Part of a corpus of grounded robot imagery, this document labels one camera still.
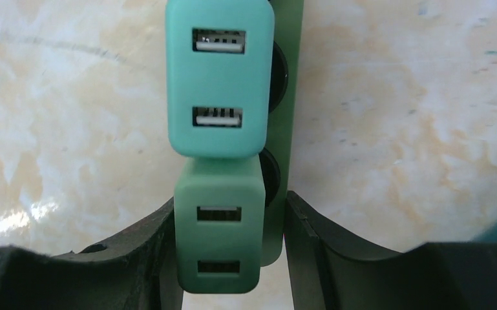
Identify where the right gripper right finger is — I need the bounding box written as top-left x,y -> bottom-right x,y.
284,191 -> 497,309

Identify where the green power strip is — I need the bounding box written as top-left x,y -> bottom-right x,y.
260,1 -> 304,266

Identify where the teal plug on green strip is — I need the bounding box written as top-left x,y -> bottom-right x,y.
165,1 -> 275,158

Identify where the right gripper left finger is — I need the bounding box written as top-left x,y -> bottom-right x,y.
0,200 -> 184,309

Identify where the light green plug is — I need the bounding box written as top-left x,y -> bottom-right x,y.
174,156 -> 266,294

